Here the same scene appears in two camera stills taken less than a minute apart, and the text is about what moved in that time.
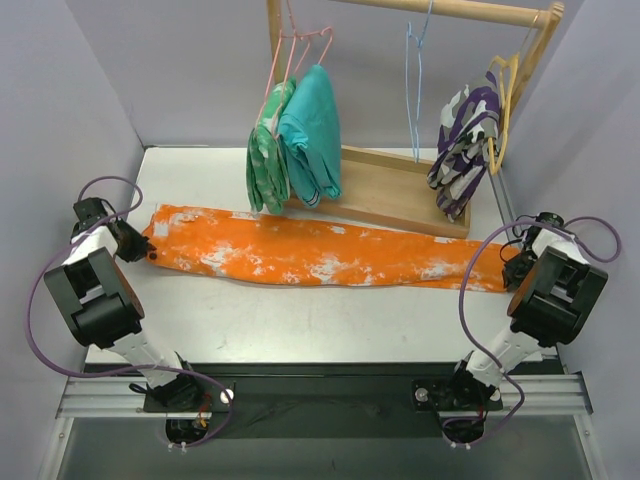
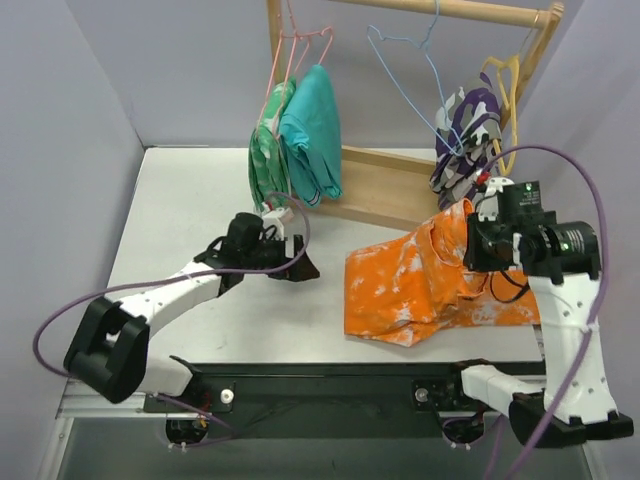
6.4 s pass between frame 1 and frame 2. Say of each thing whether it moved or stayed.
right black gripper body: moved
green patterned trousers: stayed
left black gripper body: moved
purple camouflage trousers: stayed
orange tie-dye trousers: moved
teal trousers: stayed
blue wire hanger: moved
